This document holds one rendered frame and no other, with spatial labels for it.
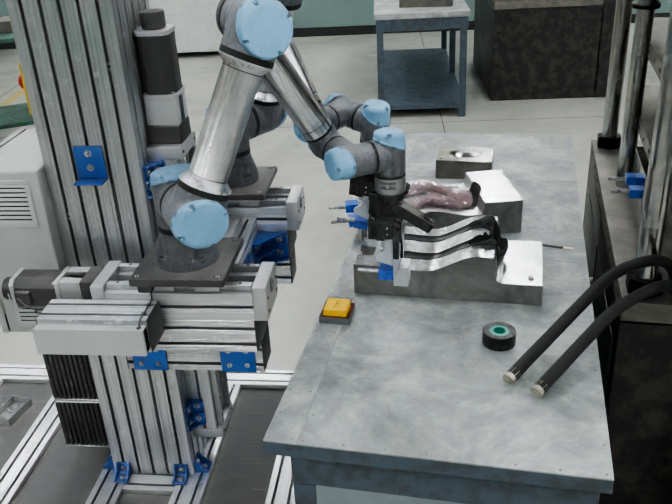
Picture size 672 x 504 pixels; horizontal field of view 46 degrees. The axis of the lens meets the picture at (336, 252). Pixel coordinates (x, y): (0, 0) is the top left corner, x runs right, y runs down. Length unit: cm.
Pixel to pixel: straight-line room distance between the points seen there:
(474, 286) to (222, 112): 85
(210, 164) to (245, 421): 125
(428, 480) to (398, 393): 21
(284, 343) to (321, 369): 156
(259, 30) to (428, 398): 86
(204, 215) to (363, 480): 65
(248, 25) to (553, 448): 103
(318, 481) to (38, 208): 96
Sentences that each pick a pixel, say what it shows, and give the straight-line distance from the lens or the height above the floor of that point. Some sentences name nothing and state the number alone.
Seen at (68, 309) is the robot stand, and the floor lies 96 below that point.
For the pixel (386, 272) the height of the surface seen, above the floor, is 94.
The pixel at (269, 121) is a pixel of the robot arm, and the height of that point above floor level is 119.
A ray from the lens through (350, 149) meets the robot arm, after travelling 180.
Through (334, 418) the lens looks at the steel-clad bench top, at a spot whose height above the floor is 80.
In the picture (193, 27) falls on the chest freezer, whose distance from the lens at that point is 863.
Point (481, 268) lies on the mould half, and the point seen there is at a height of 90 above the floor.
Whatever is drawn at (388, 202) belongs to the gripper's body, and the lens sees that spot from 191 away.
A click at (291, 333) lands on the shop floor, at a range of 349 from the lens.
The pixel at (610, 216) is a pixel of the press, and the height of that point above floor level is 79.
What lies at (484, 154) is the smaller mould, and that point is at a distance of 295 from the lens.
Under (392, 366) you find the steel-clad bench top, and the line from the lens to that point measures 188.
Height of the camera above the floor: 189
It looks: 27 degrees down
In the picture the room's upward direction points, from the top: 3 degrees counter-clockwise
